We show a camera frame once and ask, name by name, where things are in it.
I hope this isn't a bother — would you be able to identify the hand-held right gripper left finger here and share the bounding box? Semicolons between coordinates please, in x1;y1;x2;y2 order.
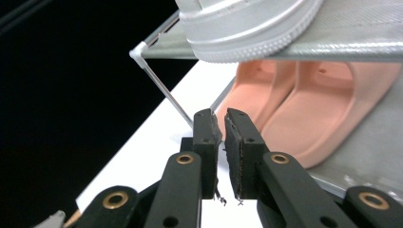
180;107;223;201

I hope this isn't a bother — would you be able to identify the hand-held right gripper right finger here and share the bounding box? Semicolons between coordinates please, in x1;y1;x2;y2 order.
223;107;271;201

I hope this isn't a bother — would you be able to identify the pink slide slipper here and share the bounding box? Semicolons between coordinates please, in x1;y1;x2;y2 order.
215;60;298;136
259;61;403;169

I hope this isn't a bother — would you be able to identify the white sneaker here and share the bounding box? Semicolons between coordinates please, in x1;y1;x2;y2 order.
175;0;324;64

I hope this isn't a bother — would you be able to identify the clear two-tier shoe rack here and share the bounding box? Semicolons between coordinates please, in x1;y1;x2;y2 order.
128;0;403;203

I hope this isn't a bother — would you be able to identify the light grey mat board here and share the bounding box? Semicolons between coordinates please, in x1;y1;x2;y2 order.
75;60;264;228

